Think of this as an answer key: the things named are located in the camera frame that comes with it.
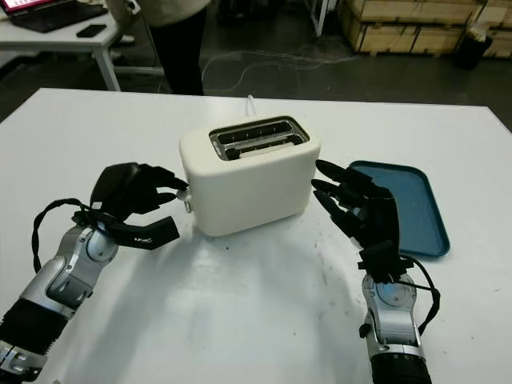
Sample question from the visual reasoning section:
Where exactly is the white office desk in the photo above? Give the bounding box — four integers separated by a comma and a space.
0, 0, 166, 93

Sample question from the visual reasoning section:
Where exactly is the black smartphone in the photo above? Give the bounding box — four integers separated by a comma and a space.
75, 23, 109, 39

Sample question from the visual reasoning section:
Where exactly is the black waste bin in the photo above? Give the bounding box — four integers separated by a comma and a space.
451, 33, 494, 71

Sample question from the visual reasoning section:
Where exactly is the cream white two-slot toaster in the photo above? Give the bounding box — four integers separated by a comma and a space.
178, 114, 322, 238

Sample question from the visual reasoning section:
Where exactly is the blue plastic tray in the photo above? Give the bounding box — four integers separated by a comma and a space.
349, 159, 453, 258

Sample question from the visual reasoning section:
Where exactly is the large wooden crate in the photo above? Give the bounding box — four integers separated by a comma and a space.
338, 0, 477, 55

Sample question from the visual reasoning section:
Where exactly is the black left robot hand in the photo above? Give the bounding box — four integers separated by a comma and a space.
90, 161, 190, 221

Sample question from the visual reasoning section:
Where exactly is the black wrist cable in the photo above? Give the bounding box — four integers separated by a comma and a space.
399, 255, 442, 334
30, 197, 122, 278

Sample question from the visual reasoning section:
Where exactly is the black laptop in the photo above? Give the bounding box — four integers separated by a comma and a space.
5, 0, 110, 34

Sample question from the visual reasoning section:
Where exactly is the white table leg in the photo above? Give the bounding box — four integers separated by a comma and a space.
307, 0, 330, 38

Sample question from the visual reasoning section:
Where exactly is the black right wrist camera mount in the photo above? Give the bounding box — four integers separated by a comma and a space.
356, 240, 414, 282

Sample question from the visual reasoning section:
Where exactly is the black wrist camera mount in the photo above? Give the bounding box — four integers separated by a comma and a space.
356, 240, 414, 282
105, 215, 180, 251

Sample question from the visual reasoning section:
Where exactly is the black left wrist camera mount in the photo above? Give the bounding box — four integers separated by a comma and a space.
105, 215, 180, 251

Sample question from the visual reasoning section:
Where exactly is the wooden crate behind bin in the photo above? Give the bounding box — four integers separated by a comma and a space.
475, 0, 512, 59

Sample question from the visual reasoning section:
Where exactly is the person in black trousers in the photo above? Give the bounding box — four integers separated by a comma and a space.
107, 0, 211, 97

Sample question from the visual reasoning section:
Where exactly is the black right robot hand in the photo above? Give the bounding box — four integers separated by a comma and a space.
310, 158, 402, 258

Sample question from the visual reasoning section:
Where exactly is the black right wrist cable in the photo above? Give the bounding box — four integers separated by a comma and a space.
399, 255, 442, 334

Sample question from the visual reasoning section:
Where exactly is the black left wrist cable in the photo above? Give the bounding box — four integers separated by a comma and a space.
30, 197, 122, 278

